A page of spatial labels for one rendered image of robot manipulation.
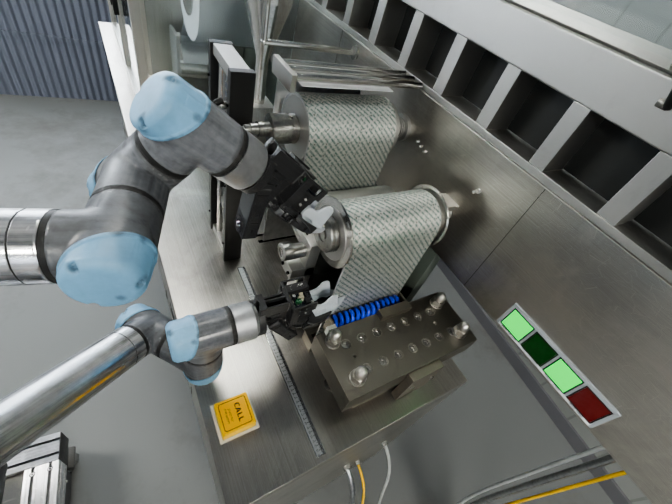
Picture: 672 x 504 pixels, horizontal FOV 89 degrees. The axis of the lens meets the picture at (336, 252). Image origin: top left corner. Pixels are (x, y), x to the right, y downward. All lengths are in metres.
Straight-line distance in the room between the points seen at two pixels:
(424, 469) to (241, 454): 1.26
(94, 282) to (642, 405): 0.81
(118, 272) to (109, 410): 1.52
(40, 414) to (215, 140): 0.45
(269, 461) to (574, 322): 0.65
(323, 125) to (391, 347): 0.52
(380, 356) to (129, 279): 0.58
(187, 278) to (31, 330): 1.23
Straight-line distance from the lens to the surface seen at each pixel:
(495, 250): 0.83
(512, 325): 0.85
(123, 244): 0.37
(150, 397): 1.85
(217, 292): 0.99
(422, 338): 0.89
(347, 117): 0.80
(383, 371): 0.80
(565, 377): 0.84
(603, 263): 0.74
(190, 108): 0.42
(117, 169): 0.46
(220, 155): 0.44
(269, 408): 0.85
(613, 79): 0.73
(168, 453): 1.76
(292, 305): 0.66
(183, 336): 0.64
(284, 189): 0.54
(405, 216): 0.72
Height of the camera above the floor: 1.70
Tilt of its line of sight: 44 degrees down
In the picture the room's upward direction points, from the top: 20 degrees clockwise
